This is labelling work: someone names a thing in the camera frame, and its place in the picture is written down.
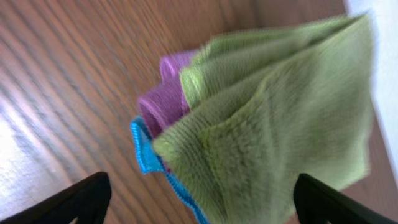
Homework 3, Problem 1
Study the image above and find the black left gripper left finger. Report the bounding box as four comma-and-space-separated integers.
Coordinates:
1, 172, 111, 224

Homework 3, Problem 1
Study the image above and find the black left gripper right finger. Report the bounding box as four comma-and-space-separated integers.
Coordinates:
293, 174, 397, 224

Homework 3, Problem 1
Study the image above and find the green microfiber cloth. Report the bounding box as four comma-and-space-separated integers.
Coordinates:
152, 15, 373, 223

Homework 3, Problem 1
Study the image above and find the folded blue cloth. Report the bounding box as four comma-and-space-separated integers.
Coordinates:
130, 116, 210, 224

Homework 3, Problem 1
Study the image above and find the folded purple cloth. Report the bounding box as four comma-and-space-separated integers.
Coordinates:
138, 49, 197, 138

